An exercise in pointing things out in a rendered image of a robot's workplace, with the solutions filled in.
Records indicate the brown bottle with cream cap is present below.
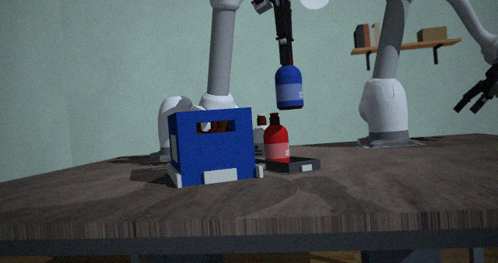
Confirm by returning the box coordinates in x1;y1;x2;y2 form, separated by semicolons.
213;121;233;133

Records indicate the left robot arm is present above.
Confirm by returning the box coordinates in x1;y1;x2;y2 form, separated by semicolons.
357;0;498;147

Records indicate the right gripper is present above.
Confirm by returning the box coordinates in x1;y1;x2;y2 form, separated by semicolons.
272;0;294;65

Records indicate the brown bottle with white cap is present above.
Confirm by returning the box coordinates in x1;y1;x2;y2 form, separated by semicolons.
196;122;207;135
206;121;217;134

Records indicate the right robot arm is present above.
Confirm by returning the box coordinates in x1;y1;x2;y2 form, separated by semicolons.
150;0;273;162

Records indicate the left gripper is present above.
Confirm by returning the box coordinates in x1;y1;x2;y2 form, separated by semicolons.
453;64;498;114

